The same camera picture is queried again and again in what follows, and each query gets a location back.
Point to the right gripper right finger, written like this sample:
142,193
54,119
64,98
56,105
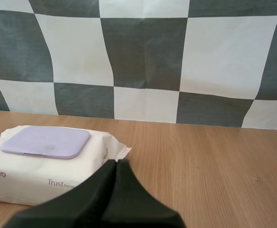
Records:
133,202

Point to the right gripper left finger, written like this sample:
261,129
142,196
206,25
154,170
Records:
81,204

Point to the white wet wipes pack lilac lid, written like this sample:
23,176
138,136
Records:
45,166

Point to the checked cloth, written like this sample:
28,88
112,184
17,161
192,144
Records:
138,61

